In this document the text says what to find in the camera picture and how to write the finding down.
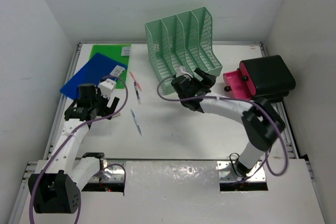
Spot pink drawer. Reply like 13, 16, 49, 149
223, 69, 252, 100

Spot black drawer box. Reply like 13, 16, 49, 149
239, 55, 296, 103

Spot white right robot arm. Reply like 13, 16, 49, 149
171, 66, 285, 177

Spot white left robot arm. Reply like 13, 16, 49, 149
28, 79, 119, 214

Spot light blue pen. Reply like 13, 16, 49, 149
130, 109, 142, 136

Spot dark blue pen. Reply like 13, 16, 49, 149
133, 82, 142, 105

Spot blue plastic folder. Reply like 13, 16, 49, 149
60, 53, 128, 100

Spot red pen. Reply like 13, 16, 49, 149
129, 71, 142, 92

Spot green mesh file organizer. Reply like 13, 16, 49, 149
145, 7, 223, 95

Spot green plastic folder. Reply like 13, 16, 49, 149
89, 44, 131, 82

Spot white front cover board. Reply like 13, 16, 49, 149
34, 159, 324, 223

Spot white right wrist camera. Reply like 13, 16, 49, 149
175, 66, 193, 79

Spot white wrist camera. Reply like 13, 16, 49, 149
98, 79, 117, 99
175, 66, 193, 79

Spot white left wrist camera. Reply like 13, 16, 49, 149
98, 79, 117, 99

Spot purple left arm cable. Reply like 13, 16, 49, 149
29, 74, 129, 224

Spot aluminium frame rail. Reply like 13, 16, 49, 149
2, 42, 83, 223

